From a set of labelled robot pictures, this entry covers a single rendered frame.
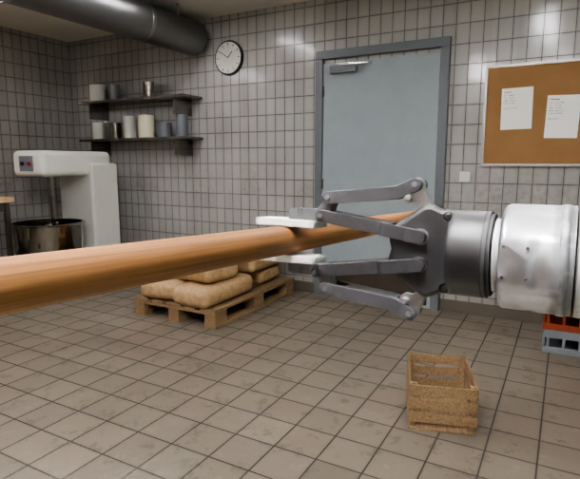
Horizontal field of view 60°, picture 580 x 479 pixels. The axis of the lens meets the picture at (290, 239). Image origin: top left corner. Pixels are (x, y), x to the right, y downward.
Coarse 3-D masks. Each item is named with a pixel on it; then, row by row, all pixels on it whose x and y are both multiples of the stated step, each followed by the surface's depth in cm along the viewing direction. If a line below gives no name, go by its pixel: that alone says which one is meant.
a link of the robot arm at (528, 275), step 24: (504, 216) 40; (528, 216) 39; (552, 216) 38; (576, 216) 38; (504, 240) 39; (528, 240) 38; (552, 240) 37; (504, 264) 39; (528, 264) 38; (552, 264) 37; (504, 288) 39; (528, 288) 38; (552, 288) 37; (552, 312) 39
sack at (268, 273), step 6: (276, 264) 458; (264, 270) 439; (270, 270) 446; (276, 270) 455; (252, 276) 437; (258, 276) 435; (264, 276) 437; (270, 276) 447; (276, 276) 459; (258, 282) 438
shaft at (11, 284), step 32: (32, 256) 27; (64, 256) 28; (96, 256) 30; (128, 256) 32; (160, 256) 34; (192, 256) 37; (224, 256) 41; (256, 256) 45; (0, 288) 24; (32, 288) 26; (64, 288) 28; (96, 288) 30
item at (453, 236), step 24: (408, 216) 46; (432, 216) 44; (456, 216) 43; (480, 216) 42; (432, 240) 44; (456, 240) 41; (480, 240) 40; (432, 264) 45; (456, 264) 41; (480, 264) 40; (432, 288) 45; (456, 288) 42; (480, 288) 41
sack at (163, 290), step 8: (168, 280) 390; (176, 280) 390; (184, 280) 396; (144, 288) 393; (152, 288) 389; (160, 288) 387; (168, 288) 384; (152, 296) 392; (160, 296) 388; (168, 296) 384
